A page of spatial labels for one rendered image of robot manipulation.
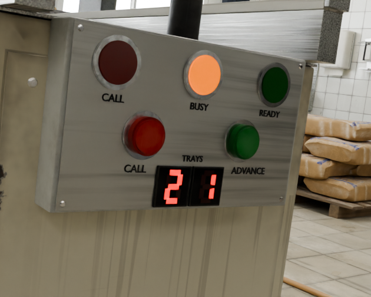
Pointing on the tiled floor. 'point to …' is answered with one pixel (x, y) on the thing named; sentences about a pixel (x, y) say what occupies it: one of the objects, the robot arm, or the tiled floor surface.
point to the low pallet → (302, 195)
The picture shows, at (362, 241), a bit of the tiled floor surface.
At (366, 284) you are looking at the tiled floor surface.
